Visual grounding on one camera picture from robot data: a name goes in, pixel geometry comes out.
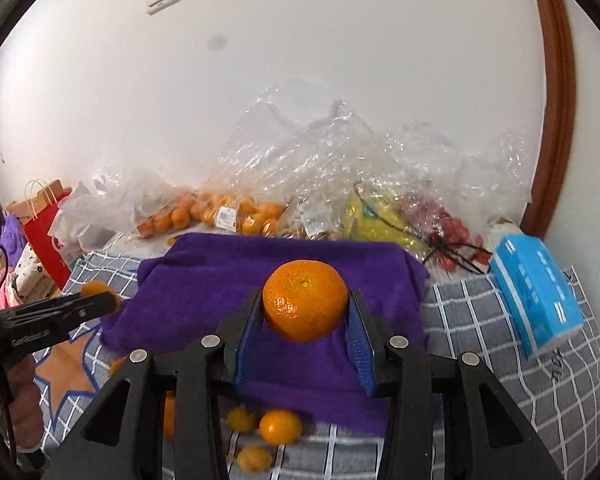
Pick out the large round orange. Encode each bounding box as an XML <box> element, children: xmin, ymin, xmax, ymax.
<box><xmin>262</xmin><ymin>260</ymin><xmax>349</xmax><ymax>344</ymax></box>

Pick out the person's left hand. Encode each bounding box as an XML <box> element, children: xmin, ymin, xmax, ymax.
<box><xmin>7</xmin><ymin>356</ymin><xmax>44</xmax><ymax>450</ymax></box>

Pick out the purple towel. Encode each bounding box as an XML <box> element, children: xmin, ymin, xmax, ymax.
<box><xmin>102</xmin><ymin>234</ymin><xmax>428</xmax><ymax>436</ymax></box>

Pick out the small yellow-green citrus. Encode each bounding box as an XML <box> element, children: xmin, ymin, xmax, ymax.
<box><xmin>226</xmin><ymin>406</ymin><xmax>258</xmax><ymax>434</ymax></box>

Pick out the orange mandarin on sheet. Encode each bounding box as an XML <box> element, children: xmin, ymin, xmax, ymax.
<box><xmin>259</xmin><ymin>410</ymin><xmax>302</xmax><ymax>445</ymax></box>

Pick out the red paper gift bag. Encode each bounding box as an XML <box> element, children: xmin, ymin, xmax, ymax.
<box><xmin>23</xmin><ymin>192</ymin><xmax>70</xmax><ymax>289</ymax></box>

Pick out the large stemmed orange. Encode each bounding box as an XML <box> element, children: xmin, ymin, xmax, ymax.
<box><xmin>163</xmin><ymin>392</ymin><xmax>175</xmax><ymax>441</ymax></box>

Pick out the yellow fruit package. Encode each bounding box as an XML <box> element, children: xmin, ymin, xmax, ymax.
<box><xmin>342</xmin><ymin>192</ymin><xmax>429</xmax><ymax>262</ymax></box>

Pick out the oval orange kumquat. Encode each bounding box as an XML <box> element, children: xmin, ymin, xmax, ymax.
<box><xmin>236</xmin><ymin>445</ymin><xmax>273</xmax><ymax>472</ymax></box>

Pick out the red cherry tomatoes bag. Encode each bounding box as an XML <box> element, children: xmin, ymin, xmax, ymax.
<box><xmin>399</xmin><ymin>193</ymin><xmax>492</xmax><ymax>274</ymax></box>

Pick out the bag of small oranges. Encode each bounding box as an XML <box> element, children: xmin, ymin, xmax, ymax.
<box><xmin>186</xmin><ymin>191</ymin><xmax>288</xmax><ymax>236</ymax></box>

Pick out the white plastic bag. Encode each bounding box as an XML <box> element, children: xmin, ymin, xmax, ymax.
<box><xmin>47</xmin><ymin>182</ymin><xmax>129</xmax><ymax>252</ymax></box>

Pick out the blue tissue pack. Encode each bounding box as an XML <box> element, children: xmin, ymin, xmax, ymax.
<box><xmin>490</xmin><ymin>234</ymin><xmax>583</xmax><ymax>359</ymax></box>

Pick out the large clear plastic bag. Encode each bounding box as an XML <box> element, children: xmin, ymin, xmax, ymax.
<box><xmin>208</xmin><ymin>79</ymin><xmax>531</xmax><ymax>240</ymax></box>

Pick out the brown wooden door frame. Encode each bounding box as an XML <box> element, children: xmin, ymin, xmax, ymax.
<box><xmin>520</xmin><ymin>0</ymin><xmax>577</xmax><ymax>237</ymax></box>

